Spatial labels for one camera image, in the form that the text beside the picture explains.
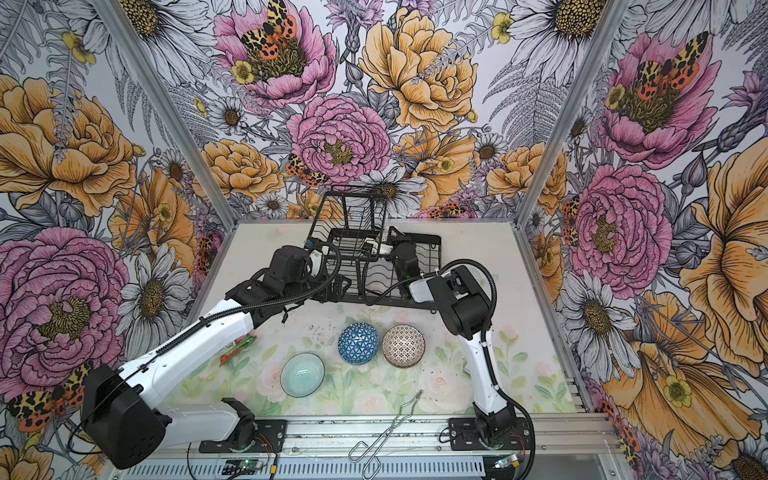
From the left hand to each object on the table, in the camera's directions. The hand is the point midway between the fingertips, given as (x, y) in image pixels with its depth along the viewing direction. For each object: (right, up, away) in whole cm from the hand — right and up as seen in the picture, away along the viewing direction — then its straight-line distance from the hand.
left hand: (333, 288), depth 80 cm
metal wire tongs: (+10, -38, -7) cm, 40 cm away
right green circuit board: (+43, -39, -9) cm, 59 cm away
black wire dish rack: (+3, +12, +9) cm, 15 cm away
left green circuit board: (-20, -41, -9) cm, 46 cm away
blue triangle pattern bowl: (+6, -17, +7) cm, 19 cm away
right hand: (+17, +17, +21) cm, 32 cm away
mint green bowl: (-9, -24, +2) cm, 25 cm away
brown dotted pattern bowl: (+19, -17, +7) cm, 26 cm away
